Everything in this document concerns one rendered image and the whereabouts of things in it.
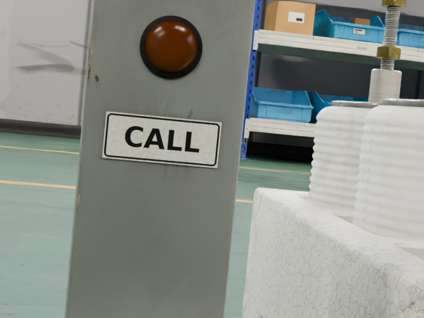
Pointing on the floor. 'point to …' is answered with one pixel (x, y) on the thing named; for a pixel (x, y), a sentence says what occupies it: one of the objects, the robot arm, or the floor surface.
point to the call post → (158, 163)
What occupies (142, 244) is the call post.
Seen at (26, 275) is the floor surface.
